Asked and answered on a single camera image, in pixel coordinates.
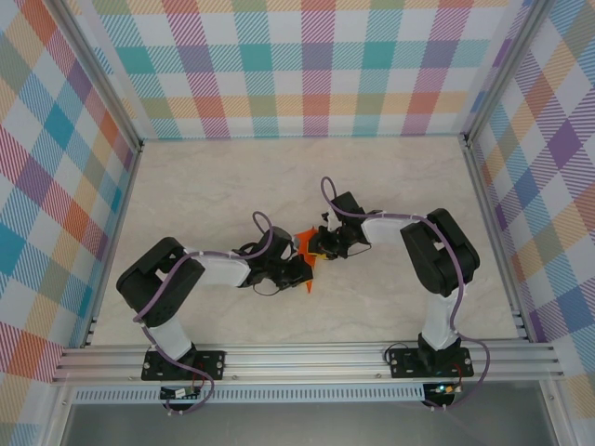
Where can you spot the orange cloth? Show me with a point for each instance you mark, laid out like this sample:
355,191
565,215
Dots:
304,241

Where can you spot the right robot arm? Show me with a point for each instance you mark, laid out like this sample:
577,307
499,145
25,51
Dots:
439,320

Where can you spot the grey metal sheet panel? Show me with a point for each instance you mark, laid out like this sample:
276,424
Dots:
302,425

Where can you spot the black circuit board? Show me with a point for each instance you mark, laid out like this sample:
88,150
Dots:
179,394

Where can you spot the circuit board with green light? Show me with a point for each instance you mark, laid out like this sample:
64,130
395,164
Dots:
446,389

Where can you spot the aluminium front rail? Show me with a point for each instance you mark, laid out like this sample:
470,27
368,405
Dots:
302,360

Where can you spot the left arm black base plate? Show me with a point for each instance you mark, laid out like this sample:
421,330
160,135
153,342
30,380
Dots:
211,364

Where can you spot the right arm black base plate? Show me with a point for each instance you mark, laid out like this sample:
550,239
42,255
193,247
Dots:
404,364

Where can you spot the aluminium side rail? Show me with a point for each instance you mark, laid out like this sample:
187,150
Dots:
113,246
495,241

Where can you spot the aluminium corner post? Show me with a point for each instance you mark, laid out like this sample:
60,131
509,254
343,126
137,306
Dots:
506,69
103,79

